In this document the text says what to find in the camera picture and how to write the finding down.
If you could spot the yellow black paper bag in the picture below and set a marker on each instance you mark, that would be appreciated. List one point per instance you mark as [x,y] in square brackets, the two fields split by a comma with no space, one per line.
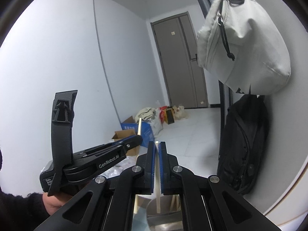
[169,116]

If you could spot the brown cardboard box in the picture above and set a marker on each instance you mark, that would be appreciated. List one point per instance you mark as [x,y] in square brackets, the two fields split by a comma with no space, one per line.
[127,133]

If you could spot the red plastic bag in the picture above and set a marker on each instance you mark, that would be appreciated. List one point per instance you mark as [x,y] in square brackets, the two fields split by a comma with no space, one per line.
[163,109]

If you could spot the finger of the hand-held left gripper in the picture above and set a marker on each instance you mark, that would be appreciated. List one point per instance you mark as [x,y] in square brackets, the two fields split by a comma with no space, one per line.
[125,140]
[131,145]

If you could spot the black backpack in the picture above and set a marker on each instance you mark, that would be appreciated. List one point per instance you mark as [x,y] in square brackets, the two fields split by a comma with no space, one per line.
[243,144]

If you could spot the blue cardboard box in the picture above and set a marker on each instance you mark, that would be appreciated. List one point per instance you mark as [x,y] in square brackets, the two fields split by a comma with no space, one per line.
[146,130]

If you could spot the white plastic bag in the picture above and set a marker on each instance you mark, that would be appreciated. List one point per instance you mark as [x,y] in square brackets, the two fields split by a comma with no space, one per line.
[181,112]
[157,125]

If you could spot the person's left hand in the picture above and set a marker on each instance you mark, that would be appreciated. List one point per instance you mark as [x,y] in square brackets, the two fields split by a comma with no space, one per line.
[51,204]

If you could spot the white canvas bag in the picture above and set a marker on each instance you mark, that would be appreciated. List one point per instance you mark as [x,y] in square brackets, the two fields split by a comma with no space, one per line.
[252,41]

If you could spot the grey-brown door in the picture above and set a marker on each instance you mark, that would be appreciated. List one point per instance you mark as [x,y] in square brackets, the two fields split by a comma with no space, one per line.
[182,65]

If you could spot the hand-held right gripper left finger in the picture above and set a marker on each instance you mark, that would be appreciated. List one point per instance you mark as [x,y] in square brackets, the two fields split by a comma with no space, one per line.
[151,168]

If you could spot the person's left forearm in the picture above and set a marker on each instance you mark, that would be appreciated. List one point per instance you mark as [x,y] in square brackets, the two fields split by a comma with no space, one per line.
[19,211]

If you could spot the grey utensil holder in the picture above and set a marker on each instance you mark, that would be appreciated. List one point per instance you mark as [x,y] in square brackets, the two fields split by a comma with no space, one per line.
[166,221]

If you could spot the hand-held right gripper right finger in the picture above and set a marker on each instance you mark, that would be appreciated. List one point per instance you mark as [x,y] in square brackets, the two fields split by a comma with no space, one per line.
[163,170]

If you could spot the beige cloth bag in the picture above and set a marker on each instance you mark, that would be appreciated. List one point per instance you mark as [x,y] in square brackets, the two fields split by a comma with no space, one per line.
[146,113]

